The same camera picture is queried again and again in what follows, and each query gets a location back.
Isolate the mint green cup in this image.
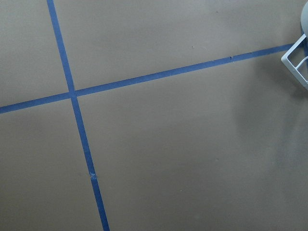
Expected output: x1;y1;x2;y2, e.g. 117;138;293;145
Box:
300;2;308;36

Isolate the white wire cup rack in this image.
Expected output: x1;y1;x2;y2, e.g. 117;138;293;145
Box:
281;34;308;90

